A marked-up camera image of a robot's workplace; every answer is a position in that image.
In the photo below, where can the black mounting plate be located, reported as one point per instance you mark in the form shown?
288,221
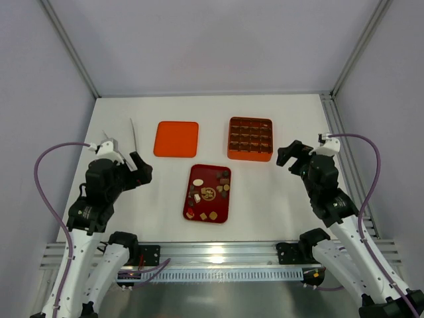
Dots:
288,253
149,255

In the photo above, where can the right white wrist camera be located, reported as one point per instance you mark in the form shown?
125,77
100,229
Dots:
328,145

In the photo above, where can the metal tongs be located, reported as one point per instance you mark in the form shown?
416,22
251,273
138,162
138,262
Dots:
123,131

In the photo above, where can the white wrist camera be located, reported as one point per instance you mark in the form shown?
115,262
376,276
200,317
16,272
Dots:
107,149
328,145

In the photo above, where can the slotted cable duct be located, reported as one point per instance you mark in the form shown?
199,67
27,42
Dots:
186,275

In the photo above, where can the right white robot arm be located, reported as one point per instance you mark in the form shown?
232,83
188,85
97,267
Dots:
358,264

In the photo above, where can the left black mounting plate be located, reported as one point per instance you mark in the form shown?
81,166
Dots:
149,255

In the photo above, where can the red lacquer tray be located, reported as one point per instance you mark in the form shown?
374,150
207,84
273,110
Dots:
211,199

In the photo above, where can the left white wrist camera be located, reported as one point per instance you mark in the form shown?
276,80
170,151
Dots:
107,149

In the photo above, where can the aluminium rail frame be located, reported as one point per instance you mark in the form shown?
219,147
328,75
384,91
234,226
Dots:
215,254

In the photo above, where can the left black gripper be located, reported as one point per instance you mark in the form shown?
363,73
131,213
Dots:
133,170

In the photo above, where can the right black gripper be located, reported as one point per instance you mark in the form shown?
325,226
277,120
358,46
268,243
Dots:
299,162

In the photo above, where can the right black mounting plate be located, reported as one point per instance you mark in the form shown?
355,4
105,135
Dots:
288,253

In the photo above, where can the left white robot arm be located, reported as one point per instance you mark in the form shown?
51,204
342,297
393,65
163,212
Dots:
79,288

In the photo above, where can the orange chocolate box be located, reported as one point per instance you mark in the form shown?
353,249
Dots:
250,139

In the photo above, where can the white oval chocolate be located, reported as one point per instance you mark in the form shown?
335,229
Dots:
198,182

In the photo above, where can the orange box lid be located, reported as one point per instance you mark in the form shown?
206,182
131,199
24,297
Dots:
176,139

